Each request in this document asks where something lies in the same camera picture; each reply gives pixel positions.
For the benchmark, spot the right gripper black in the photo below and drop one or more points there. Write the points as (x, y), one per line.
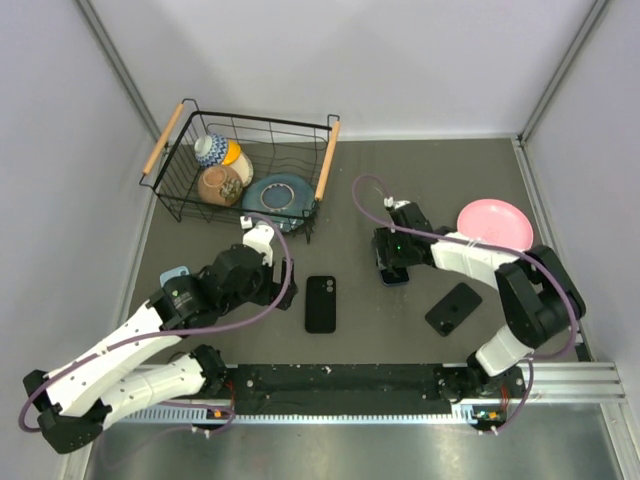
(384, 239)

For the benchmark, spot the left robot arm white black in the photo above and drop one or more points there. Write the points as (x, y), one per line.
(76, 403)

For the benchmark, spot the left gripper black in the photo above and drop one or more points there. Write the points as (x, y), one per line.
(273, 289)

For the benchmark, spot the black wire dish basket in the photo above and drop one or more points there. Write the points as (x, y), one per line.
(273, 145)

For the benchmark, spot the grey slotted cable duct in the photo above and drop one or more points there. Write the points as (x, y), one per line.
(184, 414)

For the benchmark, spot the blue smartphone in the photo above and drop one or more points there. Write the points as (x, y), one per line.
(394, 277)

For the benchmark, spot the pink plate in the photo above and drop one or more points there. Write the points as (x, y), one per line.
(496, 222)

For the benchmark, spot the dark teal plate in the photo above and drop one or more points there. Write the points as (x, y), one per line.
(287, 199)

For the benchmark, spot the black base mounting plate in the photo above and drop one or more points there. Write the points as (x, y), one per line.
(357, 389)

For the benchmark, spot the brown ceramic bowl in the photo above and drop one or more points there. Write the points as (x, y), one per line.
(220, 185)

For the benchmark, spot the beige bowl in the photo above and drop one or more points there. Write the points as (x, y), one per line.
(244, 168)

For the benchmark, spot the blue white patterned bowl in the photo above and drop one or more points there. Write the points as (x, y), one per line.
(211, 149)

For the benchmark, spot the yellow bowl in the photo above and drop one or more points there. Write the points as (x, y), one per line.
(233, 152)

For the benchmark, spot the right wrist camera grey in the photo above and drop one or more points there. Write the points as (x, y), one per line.
(391, 204)

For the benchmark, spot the aluminium frame rail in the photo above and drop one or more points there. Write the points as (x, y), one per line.
(577, 382)

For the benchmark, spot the black smartphone face down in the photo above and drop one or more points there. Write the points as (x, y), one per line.
(451, 311)

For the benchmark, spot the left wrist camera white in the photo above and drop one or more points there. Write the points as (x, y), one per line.
(258, 235)

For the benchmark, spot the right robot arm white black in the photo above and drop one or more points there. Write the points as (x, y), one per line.
(538, 297)

